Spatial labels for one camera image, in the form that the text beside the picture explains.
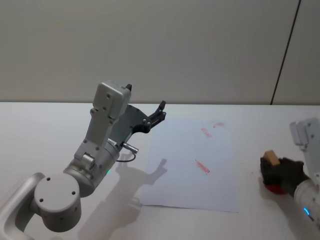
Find thin dark cable, silver plug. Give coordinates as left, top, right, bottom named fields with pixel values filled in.
left=115, top=142, right=140, bottom=163

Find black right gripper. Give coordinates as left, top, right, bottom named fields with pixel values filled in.
left=259, top=156, right=311, bottom=198

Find red ink pad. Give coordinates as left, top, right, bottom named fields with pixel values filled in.
left=263, top=181, right=289, bottom=195

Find white paper sheet, red marks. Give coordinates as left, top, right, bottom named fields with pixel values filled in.
left=141, top=117, right=239, bottom=214

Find wooden stamp block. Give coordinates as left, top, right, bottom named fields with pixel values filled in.
left=265, top=149, right=281, bottom=167

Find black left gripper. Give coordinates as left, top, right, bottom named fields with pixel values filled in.
left=109, top=83, right=167, bottom=149

